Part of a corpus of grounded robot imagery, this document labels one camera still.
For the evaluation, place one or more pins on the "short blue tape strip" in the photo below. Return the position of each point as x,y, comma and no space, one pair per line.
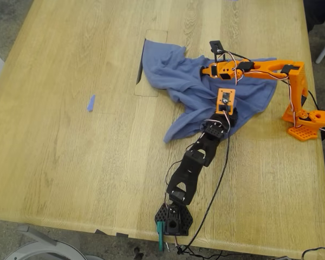
91,103

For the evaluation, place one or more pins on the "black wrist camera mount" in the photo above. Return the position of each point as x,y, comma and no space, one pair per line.
216,46

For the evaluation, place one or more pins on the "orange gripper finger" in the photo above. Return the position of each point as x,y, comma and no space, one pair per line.
205,71

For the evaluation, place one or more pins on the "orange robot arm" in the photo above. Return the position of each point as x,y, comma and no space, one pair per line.
295,89

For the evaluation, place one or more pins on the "green table clamp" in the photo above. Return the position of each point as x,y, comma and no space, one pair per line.
160,238

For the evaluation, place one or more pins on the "blue printed T-shirt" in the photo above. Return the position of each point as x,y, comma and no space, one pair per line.
178,75

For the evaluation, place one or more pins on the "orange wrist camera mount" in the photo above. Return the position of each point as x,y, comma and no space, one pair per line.
218,97

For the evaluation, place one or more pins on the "grey office chair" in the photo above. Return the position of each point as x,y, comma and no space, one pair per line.
43,247

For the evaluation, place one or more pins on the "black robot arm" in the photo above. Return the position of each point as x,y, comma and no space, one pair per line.
187,176

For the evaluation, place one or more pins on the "dark bulky object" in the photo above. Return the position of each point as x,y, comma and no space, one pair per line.
319,13

